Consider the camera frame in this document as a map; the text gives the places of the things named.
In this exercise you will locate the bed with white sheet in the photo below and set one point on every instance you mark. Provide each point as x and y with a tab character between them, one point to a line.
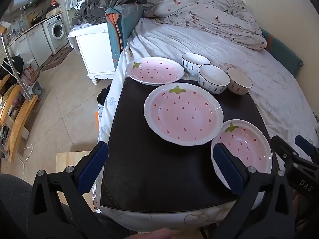
174	42

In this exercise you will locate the brown door rug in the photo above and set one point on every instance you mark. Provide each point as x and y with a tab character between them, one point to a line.
56	58

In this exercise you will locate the printed light quilt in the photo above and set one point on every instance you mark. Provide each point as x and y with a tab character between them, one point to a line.
211	15

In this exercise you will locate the light wooden board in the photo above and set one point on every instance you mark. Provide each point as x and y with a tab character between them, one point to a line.
67	158

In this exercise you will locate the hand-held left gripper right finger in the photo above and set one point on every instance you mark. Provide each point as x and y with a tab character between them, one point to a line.
229	169

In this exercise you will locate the white nightstand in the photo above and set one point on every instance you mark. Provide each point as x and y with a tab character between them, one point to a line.
94	52

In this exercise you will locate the pink strawberry plate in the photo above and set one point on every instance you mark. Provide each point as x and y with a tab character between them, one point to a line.
246	144
154	71
183	114

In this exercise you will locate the white washing machine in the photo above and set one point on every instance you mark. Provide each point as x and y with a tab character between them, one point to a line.
56	32

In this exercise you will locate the teal padded bed frame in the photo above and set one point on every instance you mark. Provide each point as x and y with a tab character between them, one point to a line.
114	37

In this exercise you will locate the white kitchen cabinet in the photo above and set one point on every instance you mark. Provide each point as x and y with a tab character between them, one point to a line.
35	44

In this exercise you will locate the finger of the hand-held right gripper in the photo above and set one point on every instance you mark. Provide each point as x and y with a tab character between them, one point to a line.
282	149
306	145

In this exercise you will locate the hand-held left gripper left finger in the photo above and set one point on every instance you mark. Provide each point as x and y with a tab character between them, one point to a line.
93	164

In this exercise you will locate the white patterned bowl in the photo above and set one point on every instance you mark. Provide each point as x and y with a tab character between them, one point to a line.
239	79
213	77
195	59

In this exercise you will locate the orange box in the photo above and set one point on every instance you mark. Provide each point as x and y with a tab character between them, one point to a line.
96	118

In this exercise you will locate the camouflage clothing pile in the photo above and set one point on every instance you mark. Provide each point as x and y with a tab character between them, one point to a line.
107	2

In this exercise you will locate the black bag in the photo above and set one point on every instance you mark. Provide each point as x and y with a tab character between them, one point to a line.
15	63

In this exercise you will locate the person's knee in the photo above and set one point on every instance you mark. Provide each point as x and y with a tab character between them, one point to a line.
154	234

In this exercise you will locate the pink box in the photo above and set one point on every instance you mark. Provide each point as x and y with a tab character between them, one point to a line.
30	73

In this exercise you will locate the metal stair railing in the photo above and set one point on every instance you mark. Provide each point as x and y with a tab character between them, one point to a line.
15	72

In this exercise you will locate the black clothing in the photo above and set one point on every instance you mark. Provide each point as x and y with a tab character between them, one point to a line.
103	95

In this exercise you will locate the grey bin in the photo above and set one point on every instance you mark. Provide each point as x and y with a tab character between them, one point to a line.
38	90

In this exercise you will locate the dark brown leather mat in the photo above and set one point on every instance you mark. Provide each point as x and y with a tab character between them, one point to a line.
139	159

